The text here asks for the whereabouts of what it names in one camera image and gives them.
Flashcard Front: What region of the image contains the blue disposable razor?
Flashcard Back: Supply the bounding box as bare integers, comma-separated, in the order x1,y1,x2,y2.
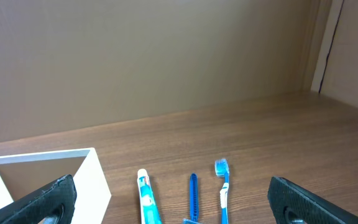
182,173,201,224

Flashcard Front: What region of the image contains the white cardboard box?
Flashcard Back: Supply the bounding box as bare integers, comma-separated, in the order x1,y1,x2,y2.
0,147,111,224

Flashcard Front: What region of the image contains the blue white toothbrush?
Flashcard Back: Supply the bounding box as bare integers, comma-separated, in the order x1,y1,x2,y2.
214,159,230,224

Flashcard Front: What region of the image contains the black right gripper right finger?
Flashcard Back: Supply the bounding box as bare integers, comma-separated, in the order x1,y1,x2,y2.
267,176,358,224

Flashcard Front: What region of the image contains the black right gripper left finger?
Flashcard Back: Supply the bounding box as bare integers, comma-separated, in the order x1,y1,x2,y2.
0,174,77,224

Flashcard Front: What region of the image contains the teal toothpaste tube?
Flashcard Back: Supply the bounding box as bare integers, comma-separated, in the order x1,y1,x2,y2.
137,169,162,224

